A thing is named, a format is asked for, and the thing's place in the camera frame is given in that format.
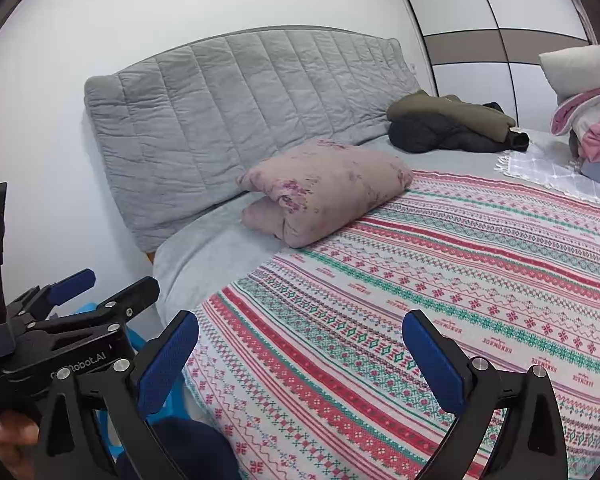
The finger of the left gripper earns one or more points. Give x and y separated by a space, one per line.
76 284
132 300

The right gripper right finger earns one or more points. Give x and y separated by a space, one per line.
531 441

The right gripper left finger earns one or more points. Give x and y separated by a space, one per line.
55 457

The pink floral padded garment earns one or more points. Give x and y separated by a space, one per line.
316 188

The left bare hand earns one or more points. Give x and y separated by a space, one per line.
18 434

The grey bed sheet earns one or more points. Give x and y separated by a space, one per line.
216 248

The dark blue trouser leg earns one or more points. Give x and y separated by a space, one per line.
199 450

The grey quilted headboard cover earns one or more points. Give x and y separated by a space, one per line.
178 129

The red green patterned blanket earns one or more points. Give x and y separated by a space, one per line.
301 363

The grey white fringed throw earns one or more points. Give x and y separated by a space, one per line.
551 172

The olive green jacket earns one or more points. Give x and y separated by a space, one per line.
484 120

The black puffer jacket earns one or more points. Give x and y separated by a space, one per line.
423 132

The folded pink grey quilt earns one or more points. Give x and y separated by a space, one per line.
580 114

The white grey pillow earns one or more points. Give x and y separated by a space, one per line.
572 71

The white brown sliding wardrobe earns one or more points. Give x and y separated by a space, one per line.
489 50

